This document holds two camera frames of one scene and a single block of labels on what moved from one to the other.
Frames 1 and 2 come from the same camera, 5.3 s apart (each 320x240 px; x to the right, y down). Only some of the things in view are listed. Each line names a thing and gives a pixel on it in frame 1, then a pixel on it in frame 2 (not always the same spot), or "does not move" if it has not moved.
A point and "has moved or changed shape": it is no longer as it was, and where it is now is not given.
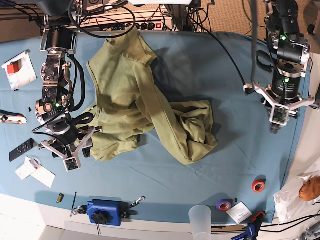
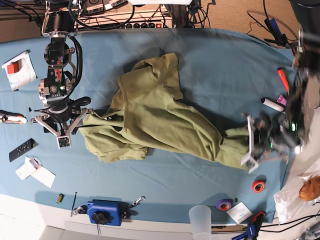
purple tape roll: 224,204 does not move
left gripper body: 68,141 to 62,120
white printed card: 239,212 does not move
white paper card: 44,176 does not move
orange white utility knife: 6,117 does not move
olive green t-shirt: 130,103 has moved or changed shape
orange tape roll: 259,183 does not move
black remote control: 21,149 does not move
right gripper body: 285,88 to 270,135
